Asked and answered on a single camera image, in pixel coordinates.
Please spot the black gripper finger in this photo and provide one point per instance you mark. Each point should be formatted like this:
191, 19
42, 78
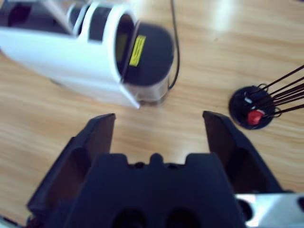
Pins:
221, 135
99, 135

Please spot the silver coffee machine lever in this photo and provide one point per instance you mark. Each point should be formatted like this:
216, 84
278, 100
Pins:
58, 14

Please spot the red coffee capsule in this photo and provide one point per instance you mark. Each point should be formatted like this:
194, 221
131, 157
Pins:
255, 117

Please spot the white capsule coffee machine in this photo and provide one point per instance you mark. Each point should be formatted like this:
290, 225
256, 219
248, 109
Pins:
59, 59

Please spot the clear water tank black lid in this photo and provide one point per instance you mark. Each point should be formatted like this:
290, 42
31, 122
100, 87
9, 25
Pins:
154, 52

